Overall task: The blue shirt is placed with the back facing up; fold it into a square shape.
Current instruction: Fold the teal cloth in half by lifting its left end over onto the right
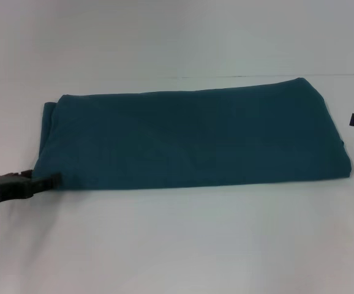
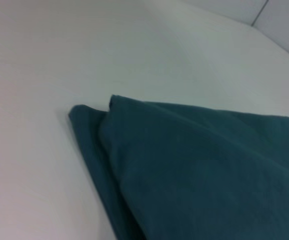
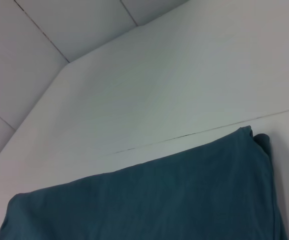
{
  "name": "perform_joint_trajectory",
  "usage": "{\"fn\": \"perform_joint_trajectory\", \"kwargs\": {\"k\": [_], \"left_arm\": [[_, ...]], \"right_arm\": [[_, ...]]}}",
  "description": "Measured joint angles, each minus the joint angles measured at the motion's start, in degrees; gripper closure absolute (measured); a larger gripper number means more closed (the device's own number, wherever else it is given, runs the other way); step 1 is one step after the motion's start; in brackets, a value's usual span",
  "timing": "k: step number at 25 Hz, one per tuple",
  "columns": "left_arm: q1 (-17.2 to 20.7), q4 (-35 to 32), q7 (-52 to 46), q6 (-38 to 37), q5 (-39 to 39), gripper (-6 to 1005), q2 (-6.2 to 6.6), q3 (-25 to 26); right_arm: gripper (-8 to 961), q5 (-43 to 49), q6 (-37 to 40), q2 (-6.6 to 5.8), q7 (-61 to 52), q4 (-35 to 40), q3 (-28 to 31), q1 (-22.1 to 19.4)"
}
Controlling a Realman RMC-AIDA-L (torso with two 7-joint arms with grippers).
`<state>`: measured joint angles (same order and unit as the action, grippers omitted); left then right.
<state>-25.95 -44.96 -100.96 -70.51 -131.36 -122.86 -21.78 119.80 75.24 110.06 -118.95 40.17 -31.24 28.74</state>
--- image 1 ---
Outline teal blue t-shirt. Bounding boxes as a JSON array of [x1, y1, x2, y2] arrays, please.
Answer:
[[33, 77, 354, 190]]

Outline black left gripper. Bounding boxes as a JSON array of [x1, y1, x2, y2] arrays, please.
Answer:
[[0, 170, 62, 209]]

